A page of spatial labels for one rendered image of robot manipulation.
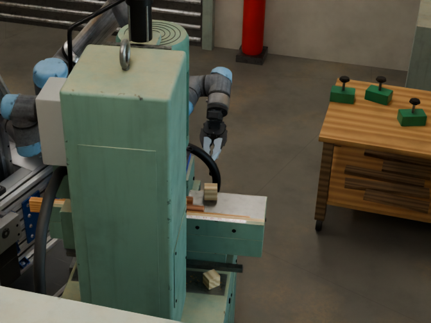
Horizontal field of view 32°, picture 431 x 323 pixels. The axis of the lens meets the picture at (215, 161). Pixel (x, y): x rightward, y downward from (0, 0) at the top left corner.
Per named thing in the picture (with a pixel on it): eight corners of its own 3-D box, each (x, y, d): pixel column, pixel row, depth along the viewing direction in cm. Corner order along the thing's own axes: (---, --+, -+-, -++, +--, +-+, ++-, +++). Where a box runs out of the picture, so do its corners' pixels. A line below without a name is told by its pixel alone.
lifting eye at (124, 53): (132, 63, 158) (131, 33, 154) (126, 75, 153) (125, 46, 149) (124, 62, 158) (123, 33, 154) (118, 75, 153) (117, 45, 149)
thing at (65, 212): (104, 234, 199) (102, 197, 192) (98, 252, 193) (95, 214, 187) (69, 231, 200) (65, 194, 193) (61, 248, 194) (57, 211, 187)
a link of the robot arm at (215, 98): (229, 93, 257) (205, 91, 258) (228, 104, 255) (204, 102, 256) (229, 104, 264) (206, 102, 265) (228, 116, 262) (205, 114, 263)
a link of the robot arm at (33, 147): (32, 137, 236) (27, 106, 229) (47, 154, 228) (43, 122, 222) (8, 145, 232) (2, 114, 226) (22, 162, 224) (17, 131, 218)
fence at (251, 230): (263, 238, 209) (264, 222, 206) (262, 241, 208) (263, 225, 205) (49, 218, 214) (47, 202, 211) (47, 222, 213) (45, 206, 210)
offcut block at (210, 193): (217, 193, 225) (217, 182, 223) (217, 200, 223) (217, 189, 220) (204, 193, 225) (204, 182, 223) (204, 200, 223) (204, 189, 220)
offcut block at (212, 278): (202, 282, 208) (202, 273, 206) (213, 277, 210) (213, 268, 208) (208, 289, 206) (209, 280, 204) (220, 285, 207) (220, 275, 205)
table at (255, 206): (269, 193, 236) (270, 177, 233) (262, 257, 211) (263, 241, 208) (77, 177, 241) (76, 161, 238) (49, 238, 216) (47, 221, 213)
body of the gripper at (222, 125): (225, 148, 258) (229, 117, 263) (224, 136, 250) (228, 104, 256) (202, 146, 259) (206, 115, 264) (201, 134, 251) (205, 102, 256)
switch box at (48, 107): (83, 142, 169) (77, 77, 160) (70, 167, 161) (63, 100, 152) (55, 140, 170) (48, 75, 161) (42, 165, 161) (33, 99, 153)
